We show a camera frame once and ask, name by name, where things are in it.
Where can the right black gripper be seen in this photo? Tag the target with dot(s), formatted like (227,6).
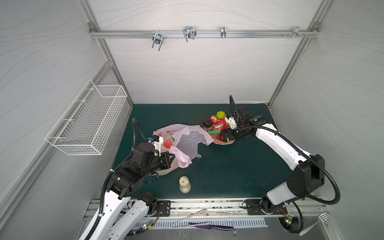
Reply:
(231,133)

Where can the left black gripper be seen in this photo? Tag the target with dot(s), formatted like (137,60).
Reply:
(166,162)

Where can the pink plastic bag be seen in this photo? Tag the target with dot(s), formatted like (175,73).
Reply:
(182,141)

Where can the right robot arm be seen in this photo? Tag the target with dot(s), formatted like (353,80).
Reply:
(308,171)

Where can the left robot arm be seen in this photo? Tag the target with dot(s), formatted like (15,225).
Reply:
(121,184)

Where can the tan fruit plate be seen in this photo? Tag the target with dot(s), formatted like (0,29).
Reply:
(214,136)

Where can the red dragon fruit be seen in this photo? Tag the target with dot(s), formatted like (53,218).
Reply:
(218,126)

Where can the green fruit at back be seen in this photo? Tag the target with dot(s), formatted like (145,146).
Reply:
(221,115)

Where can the dark purple fruit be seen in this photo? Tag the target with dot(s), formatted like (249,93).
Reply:
(207,123)

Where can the small beige bottle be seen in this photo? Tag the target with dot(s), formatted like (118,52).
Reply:
(184,185)

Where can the pink clear tongs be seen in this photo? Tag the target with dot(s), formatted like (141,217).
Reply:
(190,216)

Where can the middle metal hook clamp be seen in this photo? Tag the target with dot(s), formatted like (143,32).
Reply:
(189,33)

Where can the metal hook clamp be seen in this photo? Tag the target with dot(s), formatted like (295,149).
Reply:
(189,33)
(157,39)

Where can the left metal hook clamp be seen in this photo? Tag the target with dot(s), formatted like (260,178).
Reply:
(157,39)

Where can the right silver fork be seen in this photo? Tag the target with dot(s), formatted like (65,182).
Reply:
(321,218)

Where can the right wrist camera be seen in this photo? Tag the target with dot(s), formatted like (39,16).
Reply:
(231,122)

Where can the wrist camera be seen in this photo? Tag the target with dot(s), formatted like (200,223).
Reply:
(231,122)
(157,141)

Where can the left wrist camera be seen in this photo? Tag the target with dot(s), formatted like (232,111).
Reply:
(157,141)

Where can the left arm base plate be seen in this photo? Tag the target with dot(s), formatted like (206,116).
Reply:
(160,208)

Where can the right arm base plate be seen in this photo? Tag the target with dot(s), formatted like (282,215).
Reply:
(258,207)

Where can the purple handled knife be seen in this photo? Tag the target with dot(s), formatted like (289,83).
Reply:
(209,226)

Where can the white wire basket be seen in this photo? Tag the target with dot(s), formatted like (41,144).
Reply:
(86,125)

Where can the metal crossbar rail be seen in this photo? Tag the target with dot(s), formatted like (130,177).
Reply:
(201,34)

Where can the small metal ring clamp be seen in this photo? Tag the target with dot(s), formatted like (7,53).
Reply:
(223,32)

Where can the right metal bracket clamp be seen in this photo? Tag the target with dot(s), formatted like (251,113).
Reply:
(295,34)

